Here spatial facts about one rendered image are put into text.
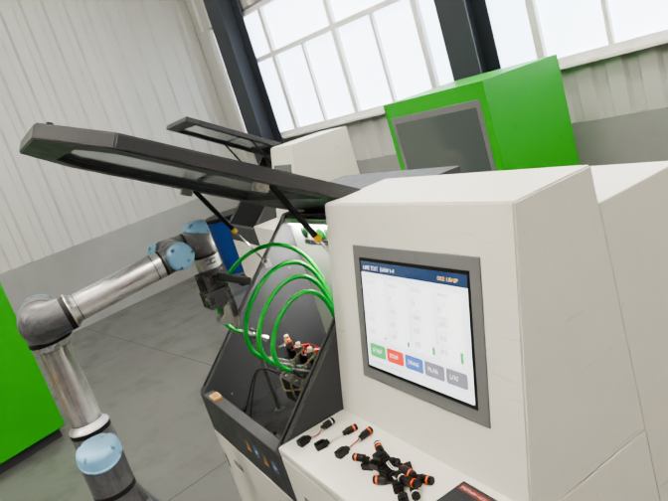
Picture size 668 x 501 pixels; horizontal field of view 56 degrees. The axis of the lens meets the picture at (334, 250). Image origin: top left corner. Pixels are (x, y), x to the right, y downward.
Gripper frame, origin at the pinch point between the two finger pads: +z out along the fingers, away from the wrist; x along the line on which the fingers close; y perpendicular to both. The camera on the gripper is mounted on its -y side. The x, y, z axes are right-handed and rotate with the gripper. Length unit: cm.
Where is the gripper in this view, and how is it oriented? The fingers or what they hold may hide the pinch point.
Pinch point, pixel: (238, 324)
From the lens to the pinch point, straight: 203.4
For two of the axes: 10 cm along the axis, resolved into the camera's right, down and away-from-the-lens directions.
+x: 5.0, 0.6, -8.6
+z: 2.9, 9.3, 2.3
